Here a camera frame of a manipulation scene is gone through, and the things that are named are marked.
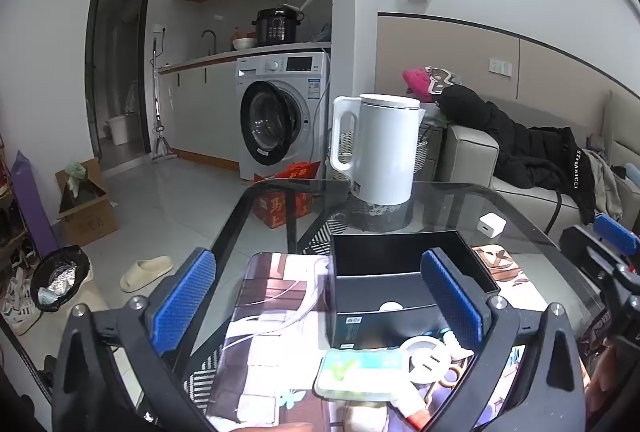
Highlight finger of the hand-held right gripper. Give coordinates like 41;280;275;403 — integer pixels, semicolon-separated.
559;224;609;284
593;213;640;259

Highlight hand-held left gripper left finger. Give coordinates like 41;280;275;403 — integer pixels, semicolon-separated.
50;247;221;432

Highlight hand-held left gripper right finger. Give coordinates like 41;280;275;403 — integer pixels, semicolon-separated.
394;247;589;432

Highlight round silver usb hub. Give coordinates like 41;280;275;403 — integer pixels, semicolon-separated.
402;336;458;385

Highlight black cardboard box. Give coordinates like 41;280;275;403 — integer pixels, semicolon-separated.
330;229;501;348

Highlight person's right hand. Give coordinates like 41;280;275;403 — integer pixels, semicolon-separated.
582;341;619;419

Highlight beige slipper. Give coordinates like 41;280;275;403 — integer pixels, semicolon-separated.
119;256;173;293

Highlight grey cloth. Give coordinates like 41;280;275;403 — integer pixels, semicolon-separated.
582;147;623;223

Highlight white charger adapter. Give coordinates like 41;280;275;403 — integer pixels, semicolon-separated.
479;212;505;238

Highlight green and white packet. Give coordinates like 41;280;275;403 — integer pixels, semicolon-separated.
314;346;413;405

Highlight black jacket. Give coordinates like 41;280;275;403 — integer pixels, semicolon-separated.
432;84;598;225

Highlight brown cardboard box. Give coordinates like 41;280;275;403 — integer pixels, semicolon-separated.
54;157;120;248

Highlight red gift box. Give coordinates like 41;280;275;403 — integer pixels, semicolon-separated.
252;161;321;230

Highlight beige sofa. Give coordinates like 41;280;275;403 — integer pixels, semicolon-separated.
437;89;640;243

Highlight striped rug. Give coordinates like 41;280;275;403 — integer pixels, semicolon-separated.
182;207;351;398

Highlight white sneakers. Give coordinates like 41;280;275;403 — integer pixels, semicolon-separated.
0;262;41;338

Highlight white electric kettle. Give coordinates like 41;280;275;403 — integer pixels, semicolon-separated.
327;93;427;205

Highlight purple yoga mat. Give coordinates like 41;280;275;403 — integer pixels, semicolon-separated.
11;150;60;258

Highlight white bucket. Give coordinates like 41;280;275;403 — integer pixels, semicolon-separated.
105;114;137;146

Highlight flat mop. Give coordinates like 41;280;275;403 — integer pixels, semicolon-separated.
148;37;178;163

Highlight wicker laundry basket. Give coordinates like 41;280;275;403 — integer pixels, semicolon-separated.
327;119;446;185

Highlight white kitchen counter cabinets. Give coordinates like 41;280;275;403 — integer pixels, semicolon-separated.
159;49;246;163

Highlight patterned cap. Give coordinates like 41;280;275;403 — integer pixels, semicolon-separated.
425;66;463;95

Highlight pink cloth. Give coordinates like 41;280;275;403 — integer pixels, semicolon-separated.
402;68;436;103

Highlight white washing machine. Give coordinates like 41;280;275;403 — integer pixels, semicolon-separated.
235;52;333;183

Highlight black pressure cooker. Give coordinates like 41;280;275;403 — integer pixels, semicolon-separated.
251;8;305;47

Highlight black cable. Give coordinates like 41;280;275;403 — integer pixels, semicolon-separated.
545;189;563;235

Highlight dark door frame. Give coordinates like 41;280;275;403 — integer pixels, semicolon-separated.
84;0;157;163

